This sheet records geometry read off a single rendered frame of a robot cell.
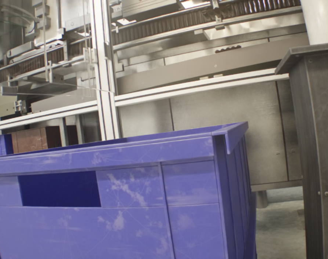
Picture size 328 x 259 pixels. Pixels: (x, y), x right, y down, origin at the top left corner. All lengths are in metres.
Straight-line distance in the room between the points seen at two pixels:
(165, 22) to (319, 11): 0.85
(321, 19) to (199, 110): 0.83
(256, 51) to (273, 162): 0.52
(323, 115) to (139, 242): 0.40
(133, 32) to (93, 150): 1.14
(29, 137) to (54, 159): 1.21
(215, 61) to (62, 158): 0.85
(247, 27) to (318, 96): 1.03
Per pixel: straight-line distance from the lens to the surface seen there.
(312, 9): 0.65
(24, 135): 1.55
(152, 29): 1.35
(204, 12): 0.99
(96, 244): 0.33
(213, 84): 0.99
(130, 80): 1.17
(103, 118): 1.14
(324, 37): 0.63
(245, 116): 1.29
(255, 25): 1.54
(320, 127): 0.55
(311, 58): 0.56
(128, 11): 1.38
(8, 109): 1.64
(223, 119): 1.30
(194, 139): 0.24
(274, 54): 1.06
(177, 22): 1.32
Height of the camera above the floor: 0.44
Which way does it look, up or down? 1 degrees up
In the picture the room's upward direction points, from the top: 8 degrees counter-clockwise
